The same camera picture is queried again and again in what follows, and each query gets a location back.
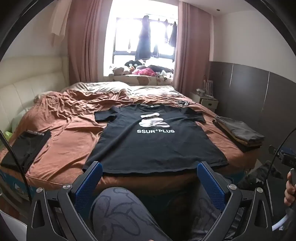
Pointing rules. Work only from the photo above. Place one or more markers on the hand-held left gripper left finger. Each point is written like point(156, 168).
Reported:
point(89, 185)

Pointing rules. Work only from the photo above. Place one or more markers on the person's patterned grey pants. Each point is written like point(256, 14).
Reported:
point(120, 213)

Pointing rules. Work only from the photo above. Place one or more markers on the beige plush bear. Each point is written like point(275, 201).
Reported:
point(118, 70)

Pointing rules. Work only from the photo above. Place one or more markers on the short dark hanging garment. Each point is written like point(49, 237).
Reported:
point(172, 34)

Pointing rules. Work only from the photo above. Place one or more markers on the black T-shirt white bear print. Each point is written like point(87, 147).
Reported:
point(150, 148)

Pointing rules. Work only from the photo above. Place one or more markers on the small black items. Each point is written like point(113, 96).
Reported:
point(182, 102)

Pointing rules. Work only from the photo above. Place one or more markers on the pink cloth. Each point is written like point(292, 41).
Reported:
point(144, 72)

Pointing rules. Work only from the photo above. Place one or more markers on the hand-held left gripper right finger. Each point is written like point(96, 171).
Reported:
point(212, 183)

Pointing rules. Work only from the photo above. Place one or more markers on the stack of folded clothes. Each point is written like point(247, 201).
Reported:
point(233, 136)

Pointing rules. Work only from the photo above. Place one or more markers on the bed with brown sheet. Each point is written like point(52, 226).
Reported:
point(69, 129)

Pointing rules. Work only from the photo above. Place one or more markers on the white hanging cloth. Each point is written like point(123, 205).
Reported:
point(59, 20)

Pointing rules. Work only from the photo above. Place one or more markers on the blue printed box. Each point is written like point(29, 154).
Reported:
point(13, 185)

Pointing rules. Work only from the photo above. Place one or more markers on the black plush toy with glasses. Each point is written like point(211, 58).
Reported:
point(133, 64)

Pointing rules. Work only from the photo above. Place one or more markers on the dark patterned bag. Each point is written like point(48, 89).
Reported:
point(254, 176)

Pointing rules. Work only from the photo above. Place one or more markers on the white nightstand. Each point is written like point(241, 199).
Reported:
point(205, 100)

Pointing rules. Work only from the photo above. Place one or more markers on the person's right hand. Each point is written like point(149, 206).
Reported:
point(290, 194)

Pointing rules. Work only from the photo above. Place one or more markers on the cream padded headboard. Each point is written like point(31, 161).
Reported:
point(30, 78)

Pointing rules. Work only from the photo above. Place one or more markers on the folded black garment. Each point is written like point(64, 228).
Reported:
point(23, 150)

